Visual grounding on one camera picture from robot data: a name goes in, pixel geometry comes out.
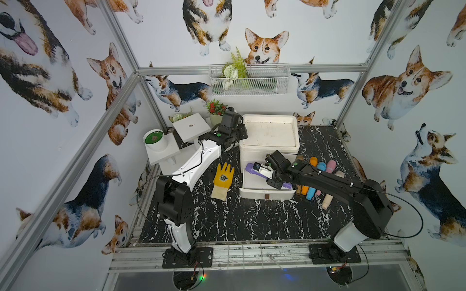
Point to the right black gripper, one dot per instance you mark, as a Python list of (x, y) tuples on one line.
[(275, 184)]

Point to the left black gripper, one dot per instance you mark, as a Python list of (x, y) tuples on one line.
[(237, 133)]

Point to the gold microphone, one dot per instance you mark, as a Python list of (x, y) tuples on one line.
[(299, 187)]

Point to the white drawer cabinet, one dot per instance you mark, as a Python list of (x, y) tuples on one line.
[(266, 134)]

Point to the orange microphone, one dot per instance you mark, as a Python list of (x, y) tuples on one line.
[(314, 162)]

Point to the purple microphone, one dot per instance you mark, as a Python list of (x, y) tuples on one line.
[(277, 185)]

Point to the blue microphone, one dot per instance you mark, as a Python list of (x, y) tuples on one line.
[(312, 191)]

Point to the pink microphone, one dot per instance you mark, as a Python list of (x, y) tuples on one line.
[(329, 167)]

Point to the beige microphone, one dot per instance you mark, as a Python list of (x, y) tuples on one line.
[(328, 198)]

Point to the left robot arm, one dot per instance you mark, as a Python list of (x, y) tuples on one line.
[(173, 192)]

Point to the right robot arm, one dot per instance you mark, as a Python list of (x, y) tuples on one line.
[(371, 208)]

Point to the green pot red flowers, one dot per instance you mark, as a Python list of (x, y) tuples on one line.
[(216, 110)]

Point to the white stepped display shelf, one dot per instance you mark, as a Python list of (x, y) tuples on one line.
[(181, 143)]

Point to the yellow work glove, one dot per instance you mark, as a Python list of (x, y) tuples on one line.
[(222, 181)]

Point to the green fern plant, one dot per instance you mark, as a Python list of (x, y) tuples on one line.
[(234, 70)]

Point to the small white flower plant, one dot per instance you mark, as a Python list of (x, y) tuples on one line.
[(180, 116)]

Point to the white cup green inside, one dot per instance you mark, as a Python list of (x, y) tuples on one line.
[(155, 140)]

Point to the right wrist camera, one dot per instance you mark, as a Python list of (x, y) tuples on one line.
[(262, 170)]

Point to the white wire wall basket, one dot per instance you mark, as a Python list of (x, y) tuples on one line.
[(262, 80)]

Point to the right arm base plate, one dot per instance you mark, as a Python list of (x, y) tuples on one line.
[(329, 253)]

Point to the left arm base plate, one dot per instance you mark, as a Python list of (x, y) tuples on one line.
[(198, 256)]

